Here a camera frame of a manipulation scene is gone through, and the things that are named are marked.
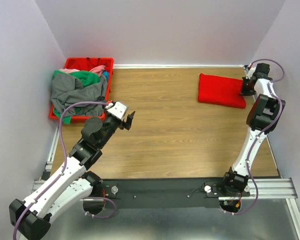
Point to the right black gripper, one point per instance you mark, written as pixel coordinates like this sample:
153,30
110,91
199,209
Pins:
244,93

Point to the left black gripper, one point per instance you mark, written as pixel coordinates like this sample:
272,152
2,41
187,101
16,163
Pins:
127,124

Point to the red t shirt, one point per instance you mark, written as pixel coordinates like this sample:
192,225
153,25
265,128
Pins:
218,90

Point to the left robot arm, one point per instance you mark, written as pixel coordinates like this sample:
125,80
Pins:
33,216

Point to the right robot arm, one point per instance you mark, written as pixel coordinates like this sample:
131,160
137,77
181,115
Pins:
261,120

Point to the blue garment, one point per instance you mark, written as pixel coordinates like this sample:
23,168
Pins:
106,74

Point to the green t shirt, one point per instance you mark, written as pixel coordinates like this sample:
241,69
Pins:
83,109

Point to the pink t shirt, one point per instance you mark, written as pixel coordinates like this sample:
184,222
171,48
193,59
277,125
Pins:
96,70

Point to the grey t shirt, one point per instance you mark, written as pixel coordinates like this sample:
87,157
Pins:
71,88

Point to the red plastic bin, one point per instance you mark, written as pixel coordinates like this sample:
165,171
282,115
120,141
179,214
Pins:
86,64

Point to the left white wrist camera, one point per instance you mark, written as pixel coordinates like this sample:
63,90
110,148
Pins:
117,109

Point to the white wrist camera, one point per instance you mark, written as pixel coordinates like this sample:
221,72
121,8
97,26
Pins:
117,109
249,70

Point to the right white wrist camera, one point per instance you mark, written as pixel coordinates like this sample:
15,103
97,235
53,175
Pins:
249,70

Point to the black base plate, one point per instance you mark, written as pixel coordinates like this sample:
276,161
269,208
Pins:
156,193

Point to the aluminium frame rail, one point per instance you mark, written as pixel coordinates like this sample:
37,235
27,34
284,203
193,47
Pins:
258,189

